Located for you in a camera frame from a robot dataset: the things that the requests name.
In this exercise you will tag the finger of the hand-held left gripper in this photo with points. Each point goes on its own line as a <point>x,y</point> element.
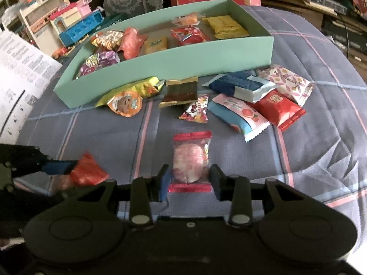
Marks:
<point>58,167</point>

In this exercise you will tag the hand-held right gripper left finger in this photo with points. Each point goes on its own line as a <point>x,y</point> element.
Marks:
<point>164,182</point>

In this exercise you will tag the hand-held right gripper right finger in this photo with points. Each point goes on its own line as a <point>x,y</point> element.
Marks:
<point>214,182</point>

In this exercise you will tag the glossy red snack packet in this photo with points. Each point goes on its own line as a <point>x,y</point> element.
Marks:
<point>87,173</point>

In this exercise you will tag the clear pink candy packet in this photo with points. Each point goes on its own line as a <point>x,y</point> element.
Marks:
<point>190,161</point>

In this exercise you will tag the pink blue snack packet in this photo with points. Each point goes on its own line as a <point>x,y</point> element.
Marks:
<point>238,114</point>

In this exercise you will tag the small red white candy packet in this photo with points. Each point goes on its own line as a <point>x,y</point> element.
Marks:
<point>196,110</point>

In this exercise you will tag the orange jelly cup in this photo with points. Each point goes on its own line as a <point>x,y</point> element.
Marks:
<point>125,103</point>

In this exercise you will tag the brown gold snack packet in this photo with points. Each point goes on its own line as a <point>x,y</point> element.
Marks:
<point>179,93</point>

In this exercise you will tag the yellow green snack packet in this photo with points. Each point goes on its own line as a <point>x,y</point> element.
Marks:
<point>137,90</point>

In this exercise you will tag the red packet with gold emblem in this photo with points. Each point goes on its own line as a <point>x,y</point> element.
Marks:
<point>278,108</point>

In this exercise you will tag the navy blue snack packet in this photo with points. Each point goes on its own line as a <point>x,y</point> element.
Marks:
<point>238,86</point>

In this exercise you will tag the purple foil candy packet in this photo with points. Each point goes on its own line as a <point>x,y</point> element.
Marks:
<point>99,63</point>

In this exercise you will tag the mint green cardboard box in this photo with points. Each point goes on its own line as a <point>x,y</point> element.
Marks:
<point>177,63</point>

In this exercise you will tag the white pink floral packet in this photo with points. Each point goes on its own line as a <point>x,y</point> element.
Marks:
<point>289,84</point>

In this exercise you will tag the yellow packet with green logo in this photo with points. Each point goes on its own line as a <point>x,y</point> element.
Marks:
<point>156,45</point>

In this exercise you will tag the orange noodle snack bag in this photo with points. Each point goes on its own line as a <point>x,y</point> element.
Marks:
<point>109,40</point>

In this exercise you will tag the orange red snack packet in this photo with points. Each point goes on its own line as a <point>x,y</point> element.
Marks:
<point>133,44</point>

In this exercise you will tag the red rainbow candy packet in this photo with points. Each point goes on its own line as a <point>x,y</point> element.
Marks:
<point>189,35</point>

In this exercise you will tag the mustard yellow snack packet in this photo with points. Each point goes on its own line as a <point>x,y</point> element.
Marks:
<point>225,27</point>

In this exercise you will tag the orange clear snack packet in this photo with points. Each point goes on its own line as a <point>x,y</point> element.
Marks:
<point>187,20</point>

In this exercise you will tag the printed white paper sheet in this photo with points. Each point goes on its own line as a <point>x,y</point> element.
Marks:
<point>20,86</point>

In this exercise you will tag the plaid blanket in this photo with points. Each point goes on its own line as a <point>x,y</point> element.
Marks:
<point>309,137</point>

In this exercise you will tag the blue toy rack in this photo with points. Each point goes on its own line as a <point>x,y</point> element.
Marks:
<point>80,28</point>

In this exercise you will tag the pastel toy kitchen playset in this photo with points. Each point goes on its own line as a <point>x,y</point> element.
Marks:
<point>48,14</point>

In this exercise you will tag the green toy box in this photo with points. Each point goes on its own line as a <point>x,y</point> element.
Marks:
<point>117,20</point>

